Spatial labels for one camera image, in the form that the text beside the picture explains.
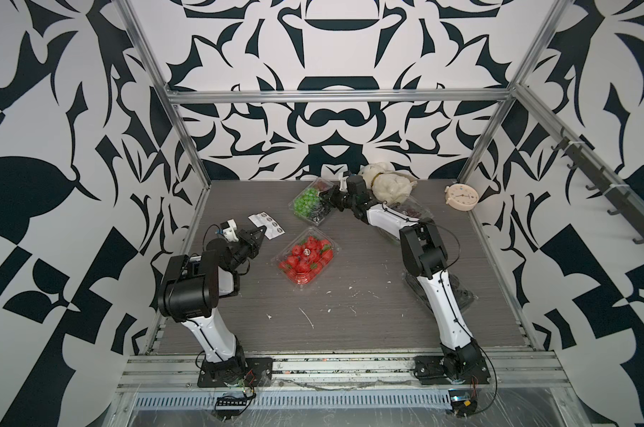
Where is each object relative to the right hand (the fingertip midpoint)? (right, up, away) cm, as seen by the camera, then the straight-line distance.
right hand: (318, 189), depth 103 cm
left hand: (-18, -12, -13) cm, 25 cm away
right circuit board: (+39, -59, -31) cm, 77 cm away
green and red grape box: (-4, -6, +2) cm, 7 cm away
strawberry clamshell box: (-3, -23, -13) cm, 27 cm away
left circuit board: (-22, -59, -32) cm, 71 cm away
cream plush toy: (+29, +1, +2) cm, 29 cm away
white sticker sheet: (-16, -14, -10) cm, 23 cm away
